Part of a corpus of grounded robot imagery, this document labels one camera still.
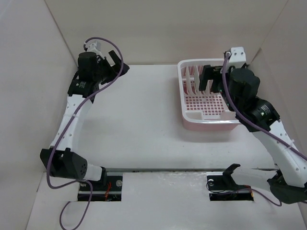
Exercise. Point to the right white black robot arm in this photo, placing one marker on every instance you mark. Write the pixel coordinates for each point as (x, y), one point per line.
(288, 181)

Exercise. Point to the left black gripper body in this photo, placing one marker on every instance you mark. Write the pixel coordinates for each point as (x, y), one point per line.
(105, 70)

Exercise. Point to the pink white dish rack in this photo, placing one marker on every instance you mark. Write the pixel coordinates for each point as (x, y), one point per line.
(206, 111)

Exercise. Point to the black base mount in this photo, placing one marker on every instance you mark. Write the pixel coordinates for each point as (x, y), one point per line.
(223, 188)
(110, 192)

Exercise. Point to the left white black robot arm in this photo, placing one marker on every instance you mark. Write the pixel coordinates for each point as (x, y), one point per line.
(61, 159)

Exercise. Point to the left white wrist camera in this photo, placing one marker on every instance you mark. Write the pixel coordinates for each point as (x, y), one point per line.
(94, 47)

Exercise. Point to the plate with green red rim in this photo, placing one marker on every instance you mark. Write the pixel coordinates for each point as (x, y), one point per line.
(196, 79)

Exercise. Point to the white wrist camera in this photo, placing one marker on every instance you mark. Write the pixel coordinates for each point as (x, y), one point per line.
(236, 57)
(94, 47)

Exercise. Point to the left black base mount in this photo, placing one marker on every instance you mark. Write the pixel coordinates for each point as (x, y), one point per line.
(110, 192)

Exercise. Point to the plate with cloud outline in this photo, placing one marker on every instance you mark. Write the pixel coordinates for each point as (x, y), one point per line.
(188, 83)

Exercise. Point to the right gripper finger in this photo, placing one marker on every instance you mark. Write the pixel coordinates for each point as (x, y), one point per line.
(215, 85)
(208, 73)

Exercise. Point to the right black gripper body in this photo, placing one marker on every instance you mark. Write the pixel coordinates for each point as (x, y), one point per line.
(228, 76)

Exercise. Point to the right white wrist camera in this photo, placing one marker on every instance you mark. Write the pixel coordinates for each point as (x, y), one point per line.
(236, 57)

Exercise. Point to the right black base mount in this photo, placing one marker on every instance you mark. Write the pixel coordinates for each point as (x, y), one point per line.
(223, 188)

